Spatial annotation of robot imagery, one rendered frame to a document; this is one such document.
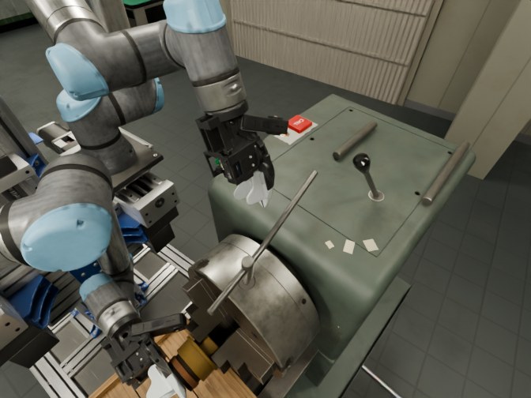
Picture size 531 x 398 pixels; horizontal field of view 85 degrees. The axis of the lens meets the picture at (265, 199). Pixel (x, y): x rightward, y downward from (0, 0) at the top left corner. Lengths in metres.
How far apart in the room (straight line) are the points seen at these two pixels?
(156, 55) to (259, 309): 0.46
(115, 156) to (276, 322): 0.65
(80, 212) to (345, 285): 0.47
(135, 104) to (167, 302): 1.14
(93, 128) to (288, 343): 0.71
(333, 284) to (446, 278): 1.73
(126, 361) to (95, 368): 1.06
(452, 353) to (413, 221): 1.44
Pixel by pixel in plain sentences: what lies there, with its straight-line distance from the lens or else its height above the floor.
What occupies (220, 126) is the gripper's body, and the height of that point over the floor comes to 1.50.
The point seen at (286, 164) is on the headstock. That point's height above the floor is 1.26.
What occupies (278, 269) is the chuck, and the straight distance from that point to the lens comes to 0.60.
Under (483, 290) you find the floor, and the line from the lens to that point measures 2.37.
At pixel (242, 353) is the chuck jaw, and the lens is 0.67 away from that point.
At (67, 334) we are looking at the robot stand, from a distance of 1.91.
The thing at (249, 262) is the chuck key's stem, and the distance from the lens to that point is 0.51.
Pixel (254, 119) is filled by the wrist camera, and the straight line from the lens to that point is 0.50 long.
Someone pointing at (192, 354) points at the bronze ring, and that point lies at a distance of 0.68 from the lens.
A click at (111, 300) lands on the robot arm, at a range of 0.78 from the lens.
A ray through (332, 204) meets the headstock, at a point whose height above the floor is 1.25.
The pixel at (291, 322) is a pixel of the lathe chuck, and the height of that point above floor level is 1.18.
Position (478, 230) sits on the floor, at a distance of 2.68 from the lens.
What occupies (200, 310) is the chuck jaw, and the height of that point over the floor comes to 1.16.
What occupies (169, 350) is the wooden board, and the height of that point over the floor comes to 0.89.
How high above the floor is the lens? 1.76
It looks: 48 degrees down
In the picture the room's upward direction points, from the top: straight up
